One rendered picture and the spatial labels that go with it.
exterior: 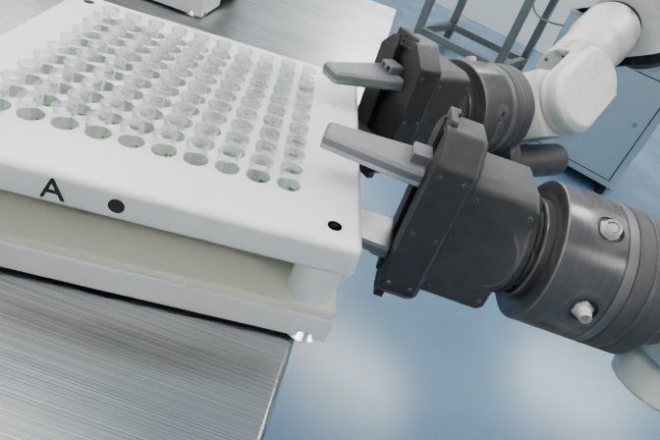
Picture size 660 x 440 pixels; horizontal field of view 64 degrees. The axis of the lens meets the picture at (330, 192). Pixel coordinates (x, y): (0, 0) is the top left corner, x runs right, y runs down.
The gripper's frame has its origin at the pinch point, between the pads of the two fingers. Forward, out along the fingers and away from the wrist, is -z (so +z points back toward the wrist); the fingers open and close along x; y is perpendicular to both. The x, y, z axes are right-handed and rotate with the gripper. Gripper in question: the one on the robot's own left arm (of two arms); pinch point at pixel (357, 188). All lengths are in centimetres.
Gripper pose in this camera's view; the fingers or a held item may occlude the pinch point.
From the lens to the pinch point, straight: 32.2
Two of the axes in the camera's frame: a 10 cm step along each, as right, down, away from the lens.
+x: -2.9, 8.0, 5.3
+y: 1.6, -5.0, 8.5
